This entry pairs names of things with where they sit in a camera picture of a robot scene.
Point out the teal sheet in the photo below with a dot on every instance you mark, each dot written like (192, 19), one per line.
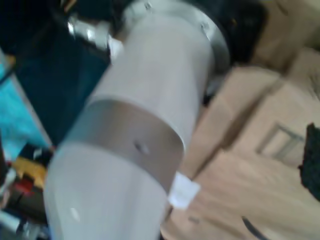
(15, 112)

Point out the yellow box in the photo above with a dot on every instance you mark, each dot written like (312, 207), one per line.
(30, 170)

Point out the white paper tag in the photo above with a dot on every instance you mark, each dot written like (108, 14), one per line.
(183, 191)

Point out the dark blue panel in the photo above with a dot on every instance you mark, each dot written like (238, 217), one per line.
(62, 87)

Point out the large brown cardboard box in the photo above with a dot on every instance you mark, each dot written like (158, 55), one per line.
(237, 187)

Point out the black foam block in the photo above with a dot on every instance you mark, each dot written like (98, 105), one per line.
(312, 160)

